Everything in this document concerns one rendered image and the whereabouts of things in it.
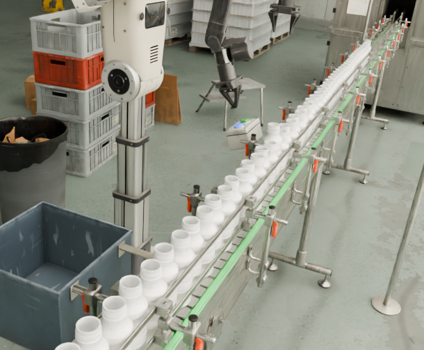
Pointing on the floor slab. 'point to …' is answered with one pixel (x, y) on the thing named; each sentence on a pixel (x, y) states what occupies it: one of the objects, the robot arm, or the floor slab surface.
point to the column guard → (52, 5)
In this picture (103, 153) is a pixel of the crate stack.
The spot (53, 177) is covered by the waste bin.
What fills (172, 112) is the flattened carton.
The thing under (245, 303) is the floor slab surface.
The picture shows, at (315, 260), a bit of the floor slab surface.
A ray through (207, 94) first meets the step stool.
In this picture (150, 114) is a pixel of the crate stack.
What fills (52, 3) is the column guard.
